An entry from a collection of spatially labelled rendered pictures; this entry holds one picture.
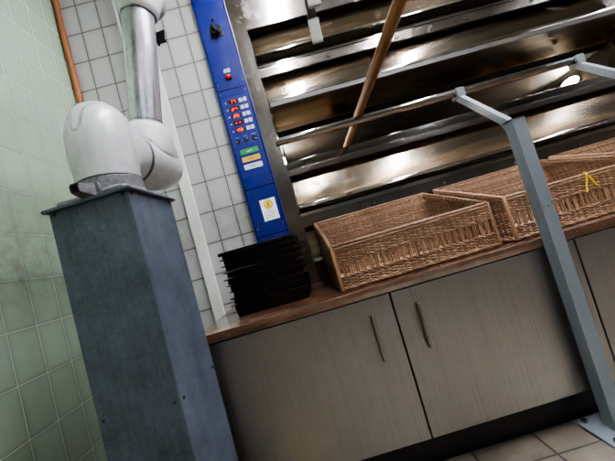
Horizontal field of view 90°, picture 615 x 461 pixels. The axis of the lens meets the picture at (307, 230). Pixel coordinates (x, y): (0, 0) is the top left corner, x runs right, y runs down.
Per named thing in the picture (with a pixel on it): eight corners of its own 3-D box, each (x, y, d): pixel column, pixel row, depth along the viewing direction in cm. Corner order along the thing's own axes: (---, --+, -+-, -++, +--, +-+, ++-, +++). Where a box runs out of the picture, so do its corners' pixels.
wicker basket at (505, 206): (446, 245, 148) (429, 189, 150) (555, 213, 150) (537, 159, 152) (517, 242, 100) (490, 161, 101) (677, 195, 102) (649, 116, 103)
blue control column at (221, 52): (305, 321, 334) (252, 134, 347) (319, 317, 335) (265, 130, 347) (306, 418, 142) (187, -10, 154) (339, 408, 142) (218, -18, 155)
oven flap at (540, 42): (270, 107, 139) (276, 133, 158) (642, 5, 143) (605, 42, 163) (269, 102, 139) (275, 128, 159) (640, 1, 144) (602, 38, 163)
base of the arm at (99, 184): (38, 208, 70) (33, 184, 70) (108, 216, 92) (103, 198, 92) (113, 185, 69) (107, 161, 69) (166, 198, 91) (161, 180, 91)
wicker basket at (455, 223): (328, 279, 147) (311, 223, 149) (440, 246, 149) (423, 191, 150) (339, 294, 99) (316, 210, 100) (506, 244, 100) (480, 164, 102)
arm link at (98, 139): (56, 187, 75) (36, 103, 77) (113, 197, 93) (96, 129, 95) (114, 167, 73) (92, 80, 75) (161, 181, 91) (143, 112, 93)
